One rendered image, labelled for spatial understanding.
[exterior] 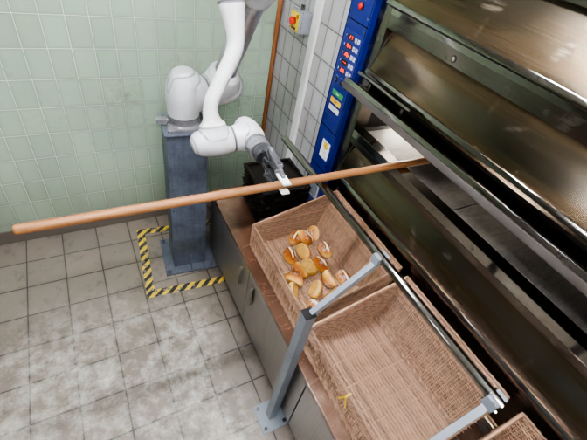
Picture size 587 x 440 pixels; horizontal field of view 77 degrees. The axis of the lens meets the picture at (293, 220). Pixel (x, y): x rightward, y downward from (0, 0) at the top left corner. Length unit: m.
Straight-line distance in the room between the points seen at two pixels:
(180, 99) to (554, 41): 1.40
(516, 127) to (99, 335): 2.16
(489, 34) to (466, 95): 0.19
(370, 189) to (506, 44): 0.80
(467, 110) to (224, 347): 1.70
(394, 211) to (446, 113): 0.49
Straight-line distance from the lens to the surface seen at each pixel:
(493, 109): 1.35
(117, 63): 2.28
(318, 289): 1.72
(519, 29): 1.31
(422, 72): 1.53
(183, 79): 1.82
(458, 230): 1.46
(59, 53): 2.25
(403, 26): 1.60
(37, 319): 2.52
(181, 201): 1.20
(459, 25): 1.41
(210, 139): 1.46
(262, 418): 2.10
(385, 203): 1.70
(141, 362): 2.24
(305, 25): 2.12
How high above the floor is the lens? 2.00
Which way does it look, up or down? 42 degrees down
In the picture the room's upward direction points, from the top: 14 degrees clockwise
